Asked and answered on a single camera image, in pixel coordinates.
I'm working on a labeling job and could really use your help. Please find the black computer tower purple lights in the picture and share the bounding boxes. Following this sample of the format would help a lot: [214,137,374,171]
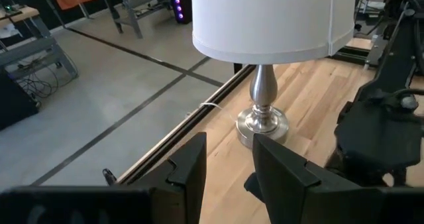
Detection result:
[170,0,193,25]

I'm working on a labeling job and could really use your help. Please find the black floor cables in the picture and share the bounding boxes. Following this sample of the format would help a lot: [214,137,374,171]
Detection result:
[15,50,80,99]

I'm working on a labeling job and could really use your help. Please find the white lamp cord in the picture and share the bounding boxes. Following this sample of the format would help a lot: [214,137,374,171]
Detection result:
[199,101,238,122]

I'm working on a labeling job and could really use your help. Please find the white shade silver table lamp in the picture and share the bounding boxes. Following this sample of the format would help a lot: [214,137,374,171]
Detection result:
[191,0,358,149]

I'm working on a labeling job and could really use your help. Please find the black box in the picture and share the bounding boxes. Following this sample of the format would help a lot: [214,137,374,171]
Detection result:
[0,70,41,131]

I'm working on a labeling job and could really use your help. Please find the wood top grey desk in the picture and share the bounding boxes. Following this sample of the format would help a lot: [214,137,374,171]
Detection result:
[0,5,80,82]

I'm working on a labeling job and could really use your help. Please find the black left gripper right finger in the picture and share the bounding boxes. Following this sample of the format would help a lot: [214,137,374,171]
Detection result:
[244,133,385,224]

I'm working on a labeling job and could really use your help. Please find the grey metal table frame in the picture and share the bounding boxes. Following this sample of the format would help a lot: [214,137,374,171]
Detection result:
[95,0,191,40]

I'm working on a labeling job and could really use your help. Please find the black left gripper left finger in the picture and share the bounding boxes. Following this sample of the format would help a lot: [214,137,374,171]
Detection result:
[127,132,208,224]

